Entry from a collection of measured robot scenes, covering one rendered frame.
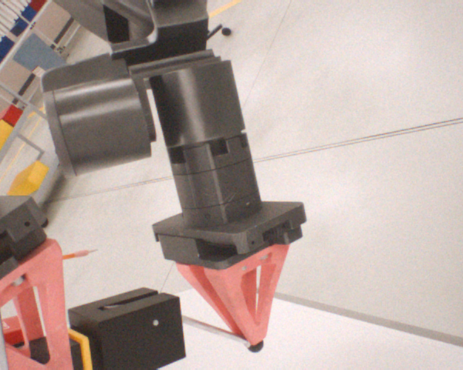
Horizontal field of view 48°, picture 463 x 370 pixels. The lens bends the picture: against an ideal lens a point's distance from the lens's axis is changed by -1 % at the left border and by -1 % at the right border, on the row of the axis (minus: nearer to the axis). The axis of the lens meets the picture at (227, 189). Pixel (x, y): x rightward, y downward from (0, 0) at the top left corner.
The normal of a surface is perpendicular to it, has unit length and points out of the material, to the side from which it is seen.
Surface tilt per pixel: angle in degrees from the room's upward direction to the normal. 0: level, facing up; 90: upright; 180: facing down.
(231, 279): 108
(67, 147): 90
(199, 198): 54
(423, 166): 0
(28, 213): 92
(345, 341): 50
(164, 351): 93
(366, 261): 0
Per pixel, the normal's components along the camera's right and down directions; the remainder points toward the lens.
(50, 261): 0.75, 0.29
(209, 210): -0.27, 0.24
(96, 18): -0.56, 0.73
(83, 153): 0.33, 0.59
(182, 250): -0.73, 0.29
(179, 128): -0.50, 0.28
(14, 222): 0.65, -0.01
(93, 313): -0.10, -0.99
